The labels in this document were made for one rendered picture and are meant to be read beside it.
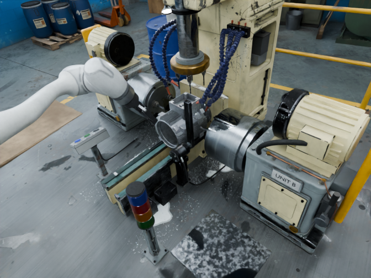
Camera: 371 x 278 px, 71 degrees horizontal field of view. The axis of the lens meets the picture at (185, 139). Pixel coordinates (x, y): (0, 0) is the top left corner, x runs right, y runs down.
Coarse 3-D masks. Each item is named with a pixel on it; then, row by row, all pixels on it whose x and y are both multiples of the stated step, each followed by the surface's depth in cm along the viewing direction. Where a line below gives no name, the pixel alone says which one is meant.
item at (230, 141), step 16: (224, 112) 114; (240, 112) 116; (208, 128) 114; (224, 128) 110; (240, 128) 107; (256, 128) 107; (208, 144) 114; (224, 144) 109; (240, 144) 105; (224, 160) 112; (240, 160) 107
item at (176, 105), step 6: (180, 96) 131; (186, 96) 132; (192, 96) 131; (174, 102) 130; (180, 102) 132; (192, 102) 131; (174, 108) 127; (180, 108) 123; (192, 108) 127; (198, 108) 131; (192, 114) 129
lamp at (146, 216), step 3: (150, 207) 86; (150, 210) 87; (135, 213) 84; (144, 213) 84; (147, 213) 85; (150, 213) 87; (135, 216) 86; (138, 216) 85; (141, 216) 85; (144, 216) 85; (147, 216) 86; (150, 216) 87; (138, 219) 86; (141, 219) 86; (144, 219) 86; (147, 219) 87
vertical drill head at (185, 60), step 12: (180, 0) 99; (180, 24) 105; (192, 24) 104; (180, 36) 109; (192, 36) 108; (180, 48) 112; (192, 48) 111; (180, 60) 114; (192, 60) 112; (204, 60) 116; (180, 72) 114; (192, 72) 113; (204, 72) 122
